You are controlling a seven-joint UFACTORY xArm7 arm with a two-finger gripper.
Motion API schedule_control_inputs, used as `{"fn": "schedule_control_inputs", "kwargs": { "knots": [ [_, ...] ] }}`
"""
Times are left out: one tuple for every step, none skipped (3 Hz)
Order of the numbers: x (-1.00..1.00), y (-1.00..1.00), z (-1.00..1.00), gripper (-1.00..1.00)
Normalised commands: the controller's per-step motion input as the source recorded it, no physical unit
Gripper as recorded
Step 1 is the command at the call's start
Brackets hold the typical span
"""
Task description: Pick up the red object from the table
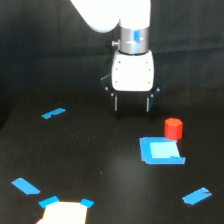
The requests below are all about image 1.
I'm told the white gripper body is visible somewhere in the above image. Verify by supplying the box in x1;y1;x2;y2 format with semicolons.
101;51;163;95

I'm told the blue tape strip near left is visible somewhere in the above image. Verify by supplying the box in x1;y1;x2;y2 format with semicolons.
12;178;40;195

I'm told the blue tape strip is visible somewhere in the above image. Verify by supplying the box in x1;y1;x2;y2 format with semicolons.
12;178;40;195
41;108;66;119
182;187;212;205

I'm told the white paper sheet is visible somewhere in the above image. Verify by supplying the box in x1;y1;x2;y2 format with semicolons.
36;202;87;224

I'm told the blue tape strip near right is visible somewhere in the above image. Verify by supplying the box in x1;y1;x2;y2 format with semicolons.
182;187;212;205

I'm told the blue tape strip far left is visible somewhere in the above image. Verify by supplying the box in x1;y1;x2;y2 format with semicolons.
41;108;66;119

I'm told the blue tape on paper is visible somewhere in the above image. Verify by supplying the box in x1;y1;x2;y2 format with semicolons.
38;196;59;208
81;199;94;208

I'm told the blue tape on paper right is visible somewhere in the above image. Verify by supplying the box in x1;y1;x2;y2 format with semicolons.
81;199;94;208

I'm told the blue taped light square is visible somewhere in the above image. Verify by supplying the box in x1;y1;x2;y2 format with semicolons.
139;137;185;165

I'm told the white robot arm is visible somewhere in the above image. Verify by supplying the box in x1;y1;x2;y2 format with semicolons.
70;0;162;117

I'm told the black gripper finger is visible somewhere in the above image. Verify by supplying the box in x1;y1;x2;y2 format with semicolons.
112;94;119;118
146;94;154;118

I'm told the red hexagonal block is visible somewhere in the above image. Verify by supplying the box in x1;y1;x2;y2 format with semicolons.
164;118;183;140

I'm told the blue tape on paper left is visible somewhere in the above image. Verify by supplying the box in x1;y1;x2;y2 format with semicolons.
38;196;59;208

